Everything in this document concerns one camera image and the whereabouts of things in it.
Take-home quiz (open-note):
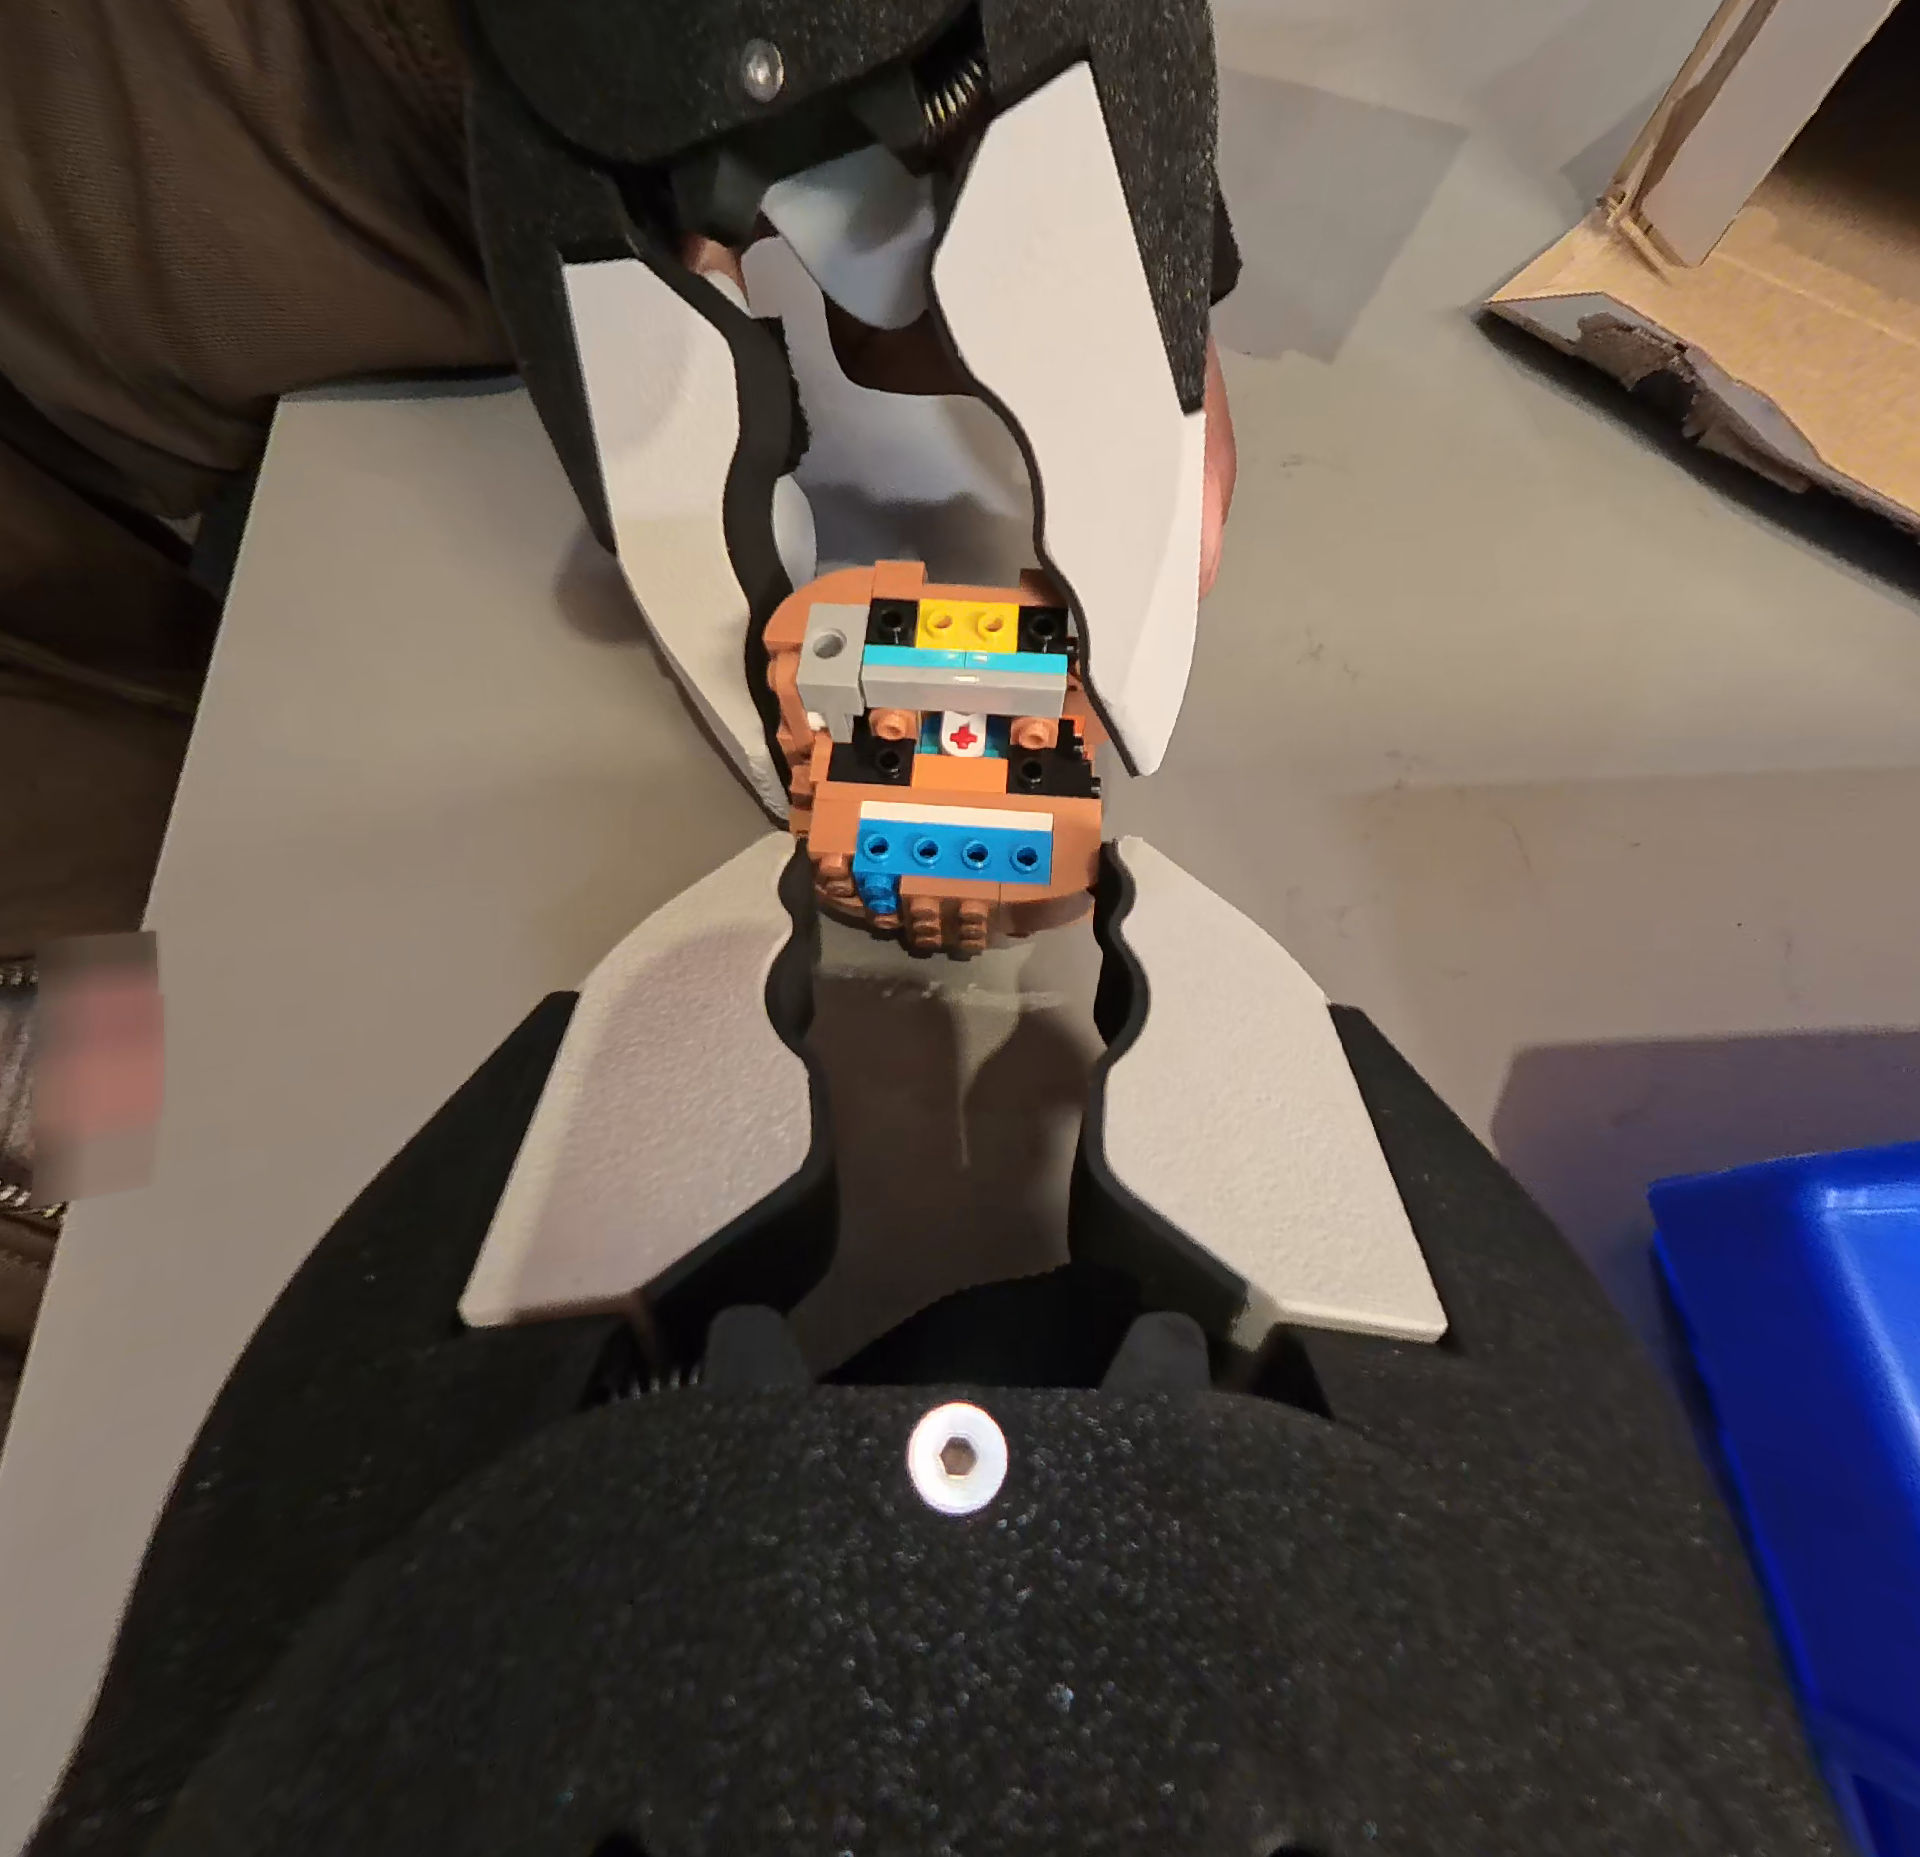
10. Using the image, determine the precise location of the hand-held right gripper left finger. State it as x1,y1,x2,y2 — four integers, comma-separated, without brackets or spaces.
457,829,826,1349

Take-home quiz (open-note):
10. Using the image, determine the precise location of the blue plastic bin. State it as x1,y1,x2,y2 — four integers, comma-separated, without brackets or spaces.
1649,1142,1920,1857

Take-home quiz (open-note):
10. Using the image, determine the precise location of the person's left hand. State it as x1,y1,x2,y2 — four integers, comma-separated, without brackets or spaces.
1189,328,1238,605

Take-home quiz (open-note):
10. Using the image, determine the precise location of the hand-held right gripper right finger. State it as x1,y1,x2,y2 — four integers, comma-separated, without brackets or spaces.
1087,837,1453,1355

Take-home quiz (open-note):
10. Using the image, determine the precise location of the printed cardboard box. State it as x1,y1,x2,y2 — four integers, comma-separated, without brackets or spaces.
1486,0,1920,525

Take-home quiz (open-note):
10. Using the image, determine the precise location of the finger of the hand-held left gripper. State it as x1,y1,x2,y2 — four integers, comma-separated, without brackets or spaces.
566,252,818,829
936,74,1218,779

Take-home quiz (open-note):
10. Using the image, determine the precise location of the colourful toy brick model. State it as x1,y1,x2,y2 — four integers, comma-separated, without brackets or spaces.
761,552,1112,960

